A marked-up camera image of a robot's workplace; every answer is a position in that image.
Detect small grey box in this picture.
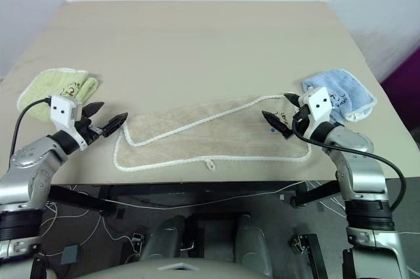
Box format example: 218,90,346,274
60,244,81,265

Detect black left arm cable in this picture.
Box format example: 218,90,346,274
9,97,53,161

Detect beige towel with white trim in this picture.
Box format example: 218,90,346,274
113,94,312,172

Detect black floor stand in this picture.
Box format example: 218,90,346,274
288,233,325,279

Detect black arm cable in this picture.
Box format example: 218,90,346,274
291,115,408,211
9,97,53,161

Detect silver left robot leg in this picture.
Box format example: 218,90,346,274
140,215,188,264

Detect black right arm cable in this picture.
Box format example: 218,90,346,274
291,115,408,211

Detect light green cloth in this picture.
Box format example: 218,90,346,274
16,67,100,121

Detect long thin white cable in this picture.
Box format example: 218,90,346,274
98,180,308,211

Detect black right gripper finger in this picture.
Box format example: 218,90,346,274
261,110,294,140
283,92,301,108

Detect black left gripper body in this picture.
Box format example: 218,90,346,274
73,114,106,144

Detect tangled white floor cables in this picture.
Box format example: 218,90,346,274
41,186,140,259

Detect silver robot leg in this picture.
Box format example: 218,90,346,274
140,215,188,264
234,214,274,277

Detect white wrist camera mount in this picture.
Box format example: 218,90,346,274
297,86,333,126
49,94,89,150

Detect grey robot torso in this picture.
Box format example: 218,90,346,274
70,257,263,279

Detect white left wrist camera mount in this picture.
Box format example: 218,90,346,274
49,94,89,150

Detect black table frame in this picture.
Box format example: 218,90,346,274
49,179,344,219

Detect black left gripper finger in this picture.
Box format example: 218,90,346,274
102,112,129,137
83,101,106,119

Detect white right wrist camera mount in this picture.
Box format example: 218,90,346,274
297,86,333,126

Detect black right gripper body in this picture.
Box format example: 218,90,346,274
292,104,313,136

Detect silver right robot leg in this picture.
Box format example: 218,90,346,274
234,214,274,277

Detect light blue cloth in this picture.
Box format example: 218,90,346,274
301,68,377,121

